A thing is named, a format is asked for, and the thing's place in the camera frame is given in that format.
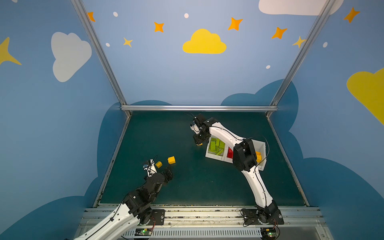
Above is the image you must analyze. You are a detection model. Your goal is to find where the yellow square brick cluster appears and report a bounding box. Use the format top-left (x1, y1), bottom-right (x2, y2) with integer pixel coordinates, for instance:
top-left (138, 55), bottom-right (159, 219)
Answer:
top-left (168, 156), bottom-right (176, 165)

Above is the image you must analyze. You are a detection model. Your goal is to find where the white three-compartment bin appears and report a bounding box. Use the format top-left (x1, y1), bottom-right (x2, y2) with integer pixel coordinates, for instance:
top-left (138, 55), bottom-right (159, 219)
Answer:
top-left (205, 134), bottom-right (267, 172)

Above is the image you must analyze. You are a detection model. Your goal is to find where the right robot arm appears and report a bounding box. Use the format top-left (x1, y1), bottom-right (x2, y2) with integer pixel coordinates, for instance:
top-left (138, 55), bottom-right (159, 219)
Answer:
top-left (191, 114), bottom-right (284, 225)

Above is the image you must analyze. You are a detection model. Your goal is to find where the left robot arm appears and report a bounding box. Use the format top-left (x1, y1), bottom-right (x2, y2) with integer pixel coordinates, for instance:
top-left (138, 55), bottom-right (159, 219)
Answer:
top-left (77, 168), bottom-right (173, 240)

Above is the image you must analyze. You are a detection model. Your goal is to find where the left controller board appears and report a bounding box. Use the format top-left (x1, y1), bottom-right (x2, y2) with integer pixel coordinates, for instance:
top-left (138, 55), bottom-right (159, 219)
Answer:
top-left (135, 229), bottom-right (153, 237)

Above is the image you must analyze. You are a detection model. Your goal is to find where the controller board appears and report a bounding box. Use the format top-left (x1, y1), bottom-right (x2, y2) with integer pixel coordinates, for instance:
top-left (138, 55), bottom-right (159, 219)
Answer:
top-left (261, 228), bottom-right (279, 240)
top-left (135, 229), bottom-right (153, 237)

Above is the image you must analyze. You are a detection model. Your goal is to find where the right controller board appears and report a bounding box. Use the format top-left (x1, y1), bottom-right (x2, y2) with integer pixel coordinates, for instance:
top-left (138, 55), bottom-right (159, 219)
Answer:
top-left (261, 228), bottom-right (279, 240)

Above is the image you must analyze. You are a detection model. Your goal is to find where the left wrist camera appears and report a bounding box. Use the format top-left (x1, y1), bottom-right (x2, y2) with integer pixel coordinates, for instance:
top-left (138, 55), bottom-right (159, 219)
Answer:
top-left (143, 159), bottom-right (157, 179)

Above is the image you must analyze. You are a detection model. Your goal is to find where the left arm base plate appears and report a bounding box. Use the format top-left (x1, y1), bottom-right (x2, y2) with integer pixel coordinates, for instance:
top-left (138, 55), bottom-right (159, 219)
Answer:
top-left (141, 209), bottom-right (165, 226)

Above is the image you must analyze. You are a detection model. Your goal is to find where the front aluminium rail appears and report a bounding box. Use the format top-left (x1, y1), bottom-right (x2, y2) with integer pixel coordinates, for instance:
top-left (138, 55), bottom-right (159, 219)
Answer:
top-left (73, 205), bottom-right (334, 240)

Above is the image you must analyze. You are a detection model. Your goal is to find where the aluminium frame rear bar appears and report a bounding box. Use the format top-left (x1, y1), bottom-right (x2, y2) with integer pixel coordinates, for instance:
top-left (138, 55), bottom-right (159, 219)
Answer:
top-left (121, 105), bottom-right (278, 112)

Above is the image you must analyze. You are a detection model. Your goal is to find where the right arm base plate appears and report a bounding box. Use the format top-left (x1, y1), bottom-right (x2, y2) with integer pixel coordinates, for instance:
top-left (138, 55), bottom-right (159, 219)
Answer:
top-left (241, 209), bottom-right (285, 227)

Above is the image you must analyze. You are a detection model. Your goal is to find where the aluminium frame left post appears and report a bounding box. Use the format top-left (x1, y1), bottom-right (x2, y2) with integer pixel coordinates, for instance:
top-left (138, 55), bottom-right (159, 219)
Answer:
top-left (71, 0), bottom-right (127, 107)

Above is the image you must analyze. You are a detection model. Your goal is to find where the aluminium frame post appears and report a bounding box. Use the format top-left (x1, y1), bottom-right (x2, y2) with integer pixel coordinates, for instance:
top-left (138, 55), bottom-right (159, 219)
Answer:
top-left (71, 0), bottom-right (127, 107)
top-left (270, 0), bottom-right (336, 111)

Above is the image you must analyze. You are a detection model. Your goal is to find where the aluminium frame right post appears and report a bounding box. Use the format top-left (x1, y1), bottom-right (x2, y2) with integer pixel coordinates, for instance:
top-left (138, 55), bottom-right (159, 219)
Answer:
top-left (270, 0), bottom-right (336, 111)

